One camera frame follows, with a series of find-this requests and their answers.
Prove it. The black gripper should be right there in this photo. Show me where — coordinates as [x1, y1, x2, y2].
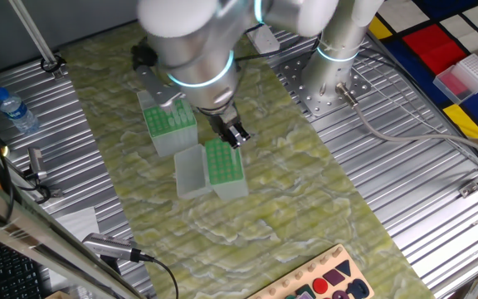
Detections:
[203, 105, 252, 150]

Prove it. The clear tip box green rack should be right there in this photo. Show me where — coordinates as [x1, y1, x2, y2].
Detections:
[173, 137, 250, 203]
[136, 89, 199, 158]

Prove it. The green marble pattern mat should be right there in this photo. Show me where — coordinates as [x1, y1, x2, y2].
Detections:
[59, 20, 436, 299]

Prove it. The white power strip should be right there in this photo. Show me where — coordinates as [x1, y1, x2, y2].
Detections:
[246, 24, 281, 55]

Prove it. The teal puzzle piece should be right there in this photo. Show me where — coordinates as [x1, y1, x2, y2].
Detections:
[295, 283, 317, 299]

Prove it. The navy triangle puzzle piece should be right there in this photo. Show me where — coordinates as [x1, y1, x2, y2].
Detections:
[335, 259, 353, 277]

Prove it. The purple square puzzle piece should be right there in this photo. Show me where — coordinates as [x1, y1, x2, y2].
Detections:
[322, 268, 347, 287]

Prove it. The red circle puzzle piece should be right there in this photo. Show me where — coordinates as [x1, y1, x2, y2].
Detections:
[312, 277, 329, 295]

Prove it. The white paper sheet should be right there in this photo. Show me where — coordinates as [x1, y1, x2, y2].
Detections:
[54, 206, 101, 243]

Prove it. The wooden shape puzzle board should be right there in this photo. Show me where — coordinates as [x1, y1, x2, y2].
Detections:
[246, 243, 375, 299]

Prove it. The blue rounded puzzle piece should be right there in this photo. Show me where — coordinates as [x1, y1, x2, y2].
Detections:
[344, 277, 371, 299]

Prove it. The black pole base clamp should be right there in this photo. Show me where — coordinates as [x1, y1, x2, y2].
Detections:
[40, 52, 67, 80]

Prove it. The colour block patterned mat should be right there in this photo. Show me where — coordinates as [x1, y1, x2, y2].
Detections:
[367, 0, 478, 163]

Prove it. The clear water bottle blue cap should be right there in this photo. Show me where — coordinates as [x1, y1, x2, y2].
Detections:
[0, 86, 41, 135]

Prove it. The slanted aluminium pole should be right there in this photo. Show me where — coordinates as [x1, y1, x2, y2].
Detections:
[8, 0, 64, 80]

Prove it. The clear box white tip rack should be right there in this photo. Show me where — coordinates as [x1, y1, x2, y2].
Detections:
[432, 52, 478, 105]

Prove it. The black keyboard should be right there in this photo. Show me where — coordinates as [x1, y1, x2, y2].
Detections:
[0, 234, 47, 299]

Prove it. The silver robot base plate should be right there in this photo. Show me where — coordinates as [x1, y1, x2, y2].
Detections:
[278, 49, 373, 121]

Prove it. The black camera cable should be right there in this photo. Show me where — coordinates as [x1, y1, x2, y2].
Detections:
[139, 252, 181, 299]

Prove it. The silver depth camera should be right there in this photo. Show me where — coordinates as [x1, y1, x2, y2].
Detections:
[81, 232, 143, 263]

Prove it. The thick grey robot cable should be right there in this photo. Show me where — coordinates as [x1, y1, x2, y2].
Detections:
[334, 81, 478, 165]

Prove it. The silver camera on black clamp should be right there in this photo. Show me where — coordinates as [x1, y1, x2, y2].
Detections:
[22, 146, 53, 204]

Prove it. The aluminium frame beam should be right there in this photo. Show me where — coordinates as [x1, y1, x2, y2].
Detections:
[0, 165, 147, 299]

